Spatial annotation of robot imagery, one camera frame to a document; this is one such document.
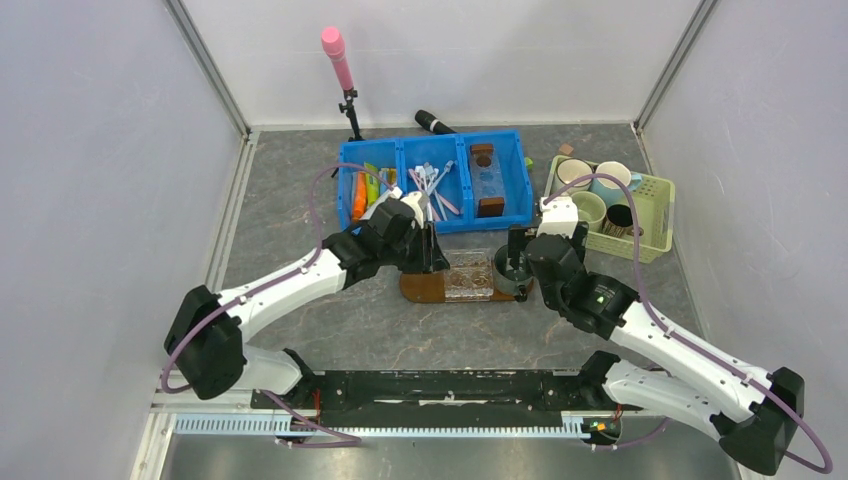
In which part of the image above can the green toothpaste tube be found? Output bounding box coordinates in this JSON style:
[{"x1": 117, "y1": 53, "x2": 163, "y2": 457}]
[{"x1": 364, "y1": 163, "x2": 380, "y2": 208}]

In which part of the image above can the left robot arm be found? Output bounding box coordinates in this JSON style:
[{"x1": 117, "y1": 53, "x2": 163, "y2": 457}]
[{"x1": 161, "y1": 189, "x2": 449, "y2": 408}]

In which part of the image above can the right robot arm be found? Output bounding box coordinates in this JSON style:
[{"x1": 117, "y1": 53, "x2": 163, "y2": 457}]
[{"x1": 506, "y1": 225, "x2": 805, "y2": 476}]

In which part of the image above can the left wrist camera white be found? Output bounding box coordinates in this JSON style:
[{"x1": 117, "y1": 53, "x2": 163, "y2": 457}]
[{"x1": 389, "y1": 186, "x2": 429, "y2": 228}]

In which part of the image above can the blue three-compartment bin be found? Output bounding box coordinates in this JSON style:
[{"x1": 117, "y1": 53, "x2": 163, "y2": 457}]
[{"x1": 338, "y1": 130, "x2": 534, "y2": 234}]

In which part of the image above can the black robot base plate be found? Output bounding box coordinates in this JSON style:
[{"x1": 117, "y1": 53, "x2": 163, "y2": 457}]
[{"x1": 280, "y1": 370, "x2": 621, "y2": 429}]

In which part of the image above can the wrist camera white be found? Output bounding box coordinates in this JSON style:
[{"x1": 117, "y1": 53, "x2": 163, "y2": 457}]
[
  {"x1": 389, "y1": 186, "x2": 429, "y2": 228},
  {"x1": 536, "y1": 195, "x2": 579, "y2": 238}
]

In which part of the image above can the clear acrylic toothbrush holder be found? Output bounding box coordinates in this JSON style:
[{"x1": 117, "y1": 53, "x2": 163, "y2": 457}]
[{"x1": 443, "y1": 249, "x2": 494, "y2": 303}]

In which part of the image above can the black microphone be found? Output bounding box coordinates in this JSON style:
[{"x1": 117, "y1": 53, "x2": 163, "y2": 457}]
[{"x1": 414, "y1": 110, "x2": 456, "y2": 135}]

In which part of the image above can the light blue mug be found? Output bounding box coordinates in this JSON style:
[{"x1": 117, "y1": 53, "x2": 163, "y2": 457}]
[{"x1": 589, "y1": 161, "x2": 643, "y2": 207}]

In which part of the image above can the orange toothpaste tube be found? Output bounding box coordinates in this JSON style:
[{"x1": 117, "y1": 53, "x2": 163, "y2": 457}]
[{"x1": 351, "y1": 171, "x2": 367, "y2": 222}]

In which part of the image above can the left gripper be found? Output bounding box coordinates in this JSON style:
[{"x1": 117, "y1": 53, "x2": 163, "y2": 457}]
[{"x1": 380, "y1": 221, "x2": 451, "y2": 275}]

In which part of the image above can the oval wooden tray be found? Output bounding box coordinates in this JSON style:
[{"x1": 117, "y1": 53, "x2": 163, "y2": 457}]
[{"x1": 399, "y1": 259, "x2": 534, "y2": 304}]

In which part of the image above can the white toothbrush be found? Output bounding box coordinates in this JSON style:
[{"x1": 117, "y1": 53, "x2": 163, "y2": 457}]
[{"x1": 413, "y1": 166, "x2": 441, "y2": 221}]

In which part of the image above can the dark brown mug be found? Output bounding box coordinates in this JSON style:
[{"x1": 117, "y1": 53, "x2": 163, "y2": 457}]
[{"x1": 600, "y1": 204, "x2": 644, "y2": 238}]

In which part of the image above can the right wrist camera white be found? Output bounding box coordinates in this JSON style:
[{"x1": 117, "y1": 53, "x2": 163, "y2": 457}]
[{"x1": 536, "y1": 195, "x2": 579, "y2": 238}]

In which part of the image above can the white cable duct strip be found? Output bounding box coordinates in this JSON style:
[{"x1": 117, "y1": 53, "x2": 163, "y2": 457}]
[{"x1": 174, "y1": 413, "x2": 590, "y2": 440}]

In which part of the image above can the pink microphone on stand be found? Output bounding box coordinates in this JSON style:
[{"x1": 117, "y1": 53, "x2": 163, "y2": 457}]
[{"x1": 321, "y1": 26, "x2": 363, "y2": 142}]

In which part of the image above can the light blue toothbrush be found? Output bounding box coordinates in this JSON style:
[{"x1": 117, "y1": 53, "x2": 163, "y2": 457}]
[{"x1": 431, "y1": 161, "x2": 457, "y2": 221}]

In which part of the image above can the acrylic holder with wood ends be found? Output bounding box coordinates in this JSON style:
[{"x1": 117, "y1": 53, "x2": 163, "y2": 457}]
[{"x1": 469, "y1": 143, "x2": 506, "y2": 218}]

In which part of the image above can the dark green enamel mug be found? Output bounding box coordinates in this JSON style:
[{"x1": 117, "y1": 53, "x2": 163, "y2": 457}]
[{"x1": 493, "y1": 245, "x2": 533, "y2": 302}]

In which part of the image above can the light green mug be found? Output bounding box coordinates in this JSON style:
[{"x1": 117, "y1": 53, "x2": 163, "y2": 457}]
[{"x1": 571, "y1": 191, "x2": 607, "y2": 233}]

